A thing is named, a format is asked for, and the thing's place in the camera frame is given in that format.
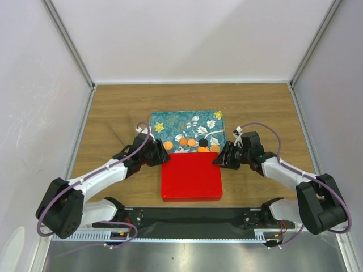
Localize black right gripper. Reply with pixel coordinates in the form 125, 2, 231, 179
212, 141, 251, 170

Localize teal floral tray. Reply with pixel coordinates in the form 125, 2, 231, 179
149, 110, 226, 153

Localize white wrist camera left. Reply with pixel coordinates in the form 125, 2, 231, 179
135, 126, 155, 141

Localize orange flower cookie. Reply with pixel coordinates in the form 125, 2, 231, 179
187, 139, 197, 147

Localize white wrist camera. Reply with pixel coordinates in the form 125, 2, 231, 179
233, 126, 243, 148
135, 126, 155, 141

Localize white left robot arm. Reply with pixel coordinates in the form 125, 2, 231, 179
36, 133, 171, 239

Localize orange swirl cookie lower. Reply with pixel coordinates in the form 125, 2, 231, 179
179, 138, 188, 146

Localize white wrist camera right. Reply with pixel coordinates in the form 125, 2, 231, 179
233, 126, 243, 148

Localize orange dotted sandwich cookie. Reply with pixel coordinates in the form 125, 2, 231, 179
163, 141, 174, 150

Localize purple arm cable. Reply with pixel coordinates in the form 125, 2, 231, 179
36, 121, 155, 237
239, 121, 353, 235

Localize metal tongs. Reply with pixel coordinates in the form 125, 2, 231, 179
106, 114, 136, 146

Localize black sandwich cookie lower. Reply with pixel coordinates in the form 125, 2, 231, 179
199, 138, 208, 147

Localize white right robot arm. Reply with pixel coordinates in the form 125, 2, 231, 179
213, 131, 351, 235

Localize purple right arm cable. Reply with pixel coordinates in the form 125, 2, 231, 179
239, 121, 353, 235

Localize orange fish cookie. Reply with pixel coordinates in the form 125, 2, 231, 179
197, 147, 210, 152

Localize white slotted cable duct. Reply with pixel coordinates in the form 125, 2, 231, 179
52, 229, 282, 246

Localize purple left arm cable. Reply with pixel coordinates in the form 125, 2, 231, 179
36, 121, 155, 237

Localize red box lid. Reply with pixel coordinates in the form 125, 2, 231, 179
161, 152, 223, 202

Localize large orange dotted cookie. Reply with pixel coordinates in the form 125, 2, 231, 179
210, 144, 221, 153

